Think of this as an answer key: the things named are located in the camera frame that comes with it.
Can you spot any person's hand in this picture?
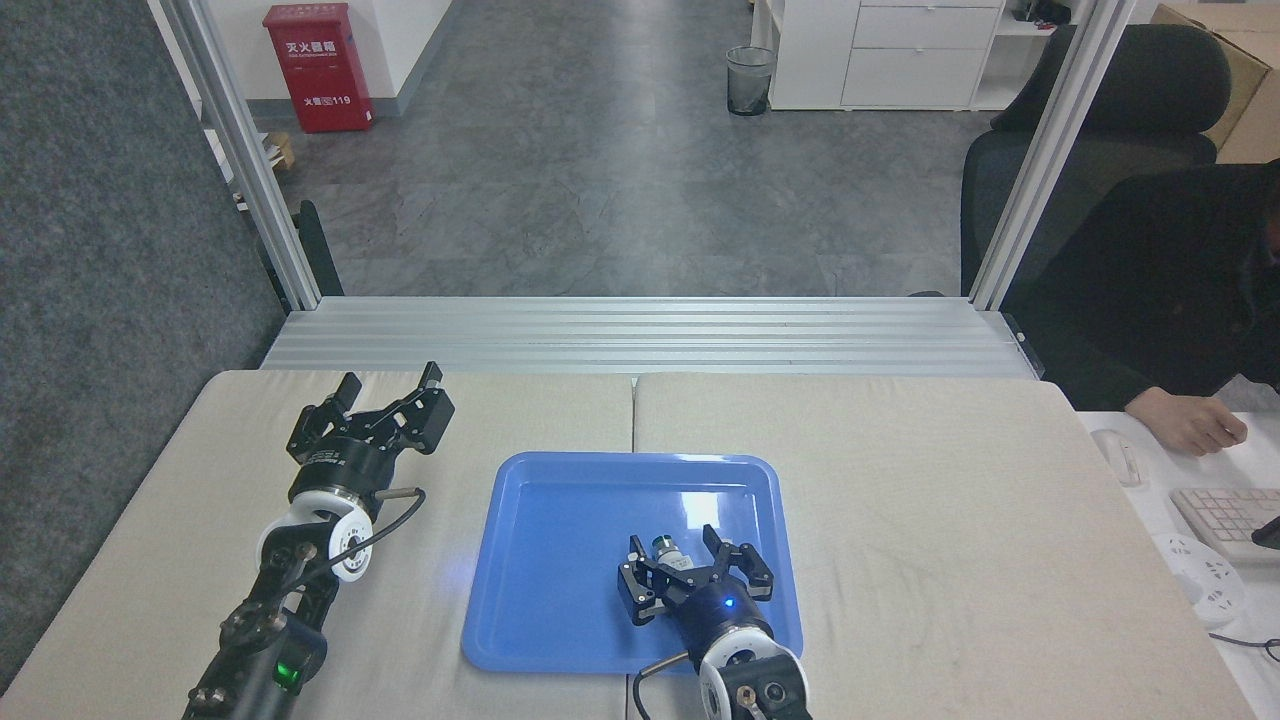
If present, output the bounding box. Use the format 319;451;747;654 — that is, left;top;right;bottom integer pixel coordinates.
1125;388;1250;458

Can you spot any silver aluminium rail platform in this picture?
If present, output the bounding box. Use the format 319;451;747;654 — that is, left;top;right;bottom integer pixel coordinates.
259;296;1047;379

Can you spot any white keyboard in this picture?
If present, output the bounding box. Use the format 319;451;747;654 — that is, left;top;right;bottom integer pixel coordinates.
1170;487;1280;567

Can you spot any blue plastic tray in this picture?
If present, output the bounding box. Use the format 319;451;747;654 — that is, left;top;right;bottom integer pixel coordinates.
461;452;804;675

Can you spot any black post foot bracket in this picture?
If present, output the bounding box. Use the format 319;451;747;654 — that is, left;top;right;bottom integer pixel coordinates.
294;200;346;298

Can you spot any thin black desk cable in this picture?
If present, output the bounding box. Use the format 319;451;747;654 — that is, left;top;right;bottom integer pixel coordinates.
1207;630;1280;663

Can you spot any dark wire waste bin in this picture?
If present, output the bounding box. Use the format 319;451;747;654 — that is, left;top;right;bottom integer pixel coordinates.
726;46;778;117

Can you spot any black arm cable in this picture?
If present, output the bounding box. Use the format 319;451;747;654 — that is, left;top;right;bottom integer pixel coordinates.
630;652;693;720
300;487;427;591

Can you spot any white drawer cabinet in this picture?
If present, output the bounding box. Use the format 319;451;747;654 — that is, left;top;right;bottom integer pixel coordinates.
750;0;1007;112

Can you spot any red fire extinguisher box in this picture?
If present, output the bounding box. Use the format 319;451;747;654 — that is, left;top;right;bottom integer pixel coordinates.
263;3;375;135

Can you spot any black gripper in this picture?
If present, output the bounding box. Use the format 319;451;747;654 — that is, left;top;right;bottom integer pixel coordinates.
287;362;456;499
617;524;777;652

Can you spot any brown cardboard box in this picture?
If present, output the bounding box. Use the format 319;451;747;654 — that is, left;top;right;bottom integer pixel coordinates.
1150;3;1280;166

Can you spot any white round power strip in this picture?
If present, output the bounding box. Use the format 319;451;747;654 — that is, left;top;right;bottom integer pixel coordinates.
1150;532;1249;627

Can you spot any person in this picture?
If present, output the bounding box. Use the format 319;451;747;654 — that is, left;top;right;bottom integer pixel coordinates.
1000;158;1280;413

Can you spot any black office chair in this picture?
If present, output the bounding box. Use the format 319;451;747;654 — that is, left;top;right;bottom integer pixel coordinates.
960;22;1232;297

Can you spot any white computer mouse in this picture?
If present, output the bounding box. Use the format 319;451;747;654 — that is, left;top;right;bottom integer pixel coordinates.
1090;428;1144;489

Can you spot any silver aluminium post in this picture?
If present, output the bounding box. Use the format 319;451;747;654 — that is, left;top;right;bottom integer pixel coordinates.
968;0;1141;310
150;0;323;312

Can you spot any grey felt partition panel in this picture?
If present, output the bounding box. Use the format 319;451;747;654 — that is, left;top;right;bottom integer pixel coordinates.
0;0;291;691

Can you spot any switch part with green tab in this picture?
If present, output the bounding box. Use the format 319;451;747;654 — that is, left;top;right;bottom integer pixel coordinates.
650;535;702;578

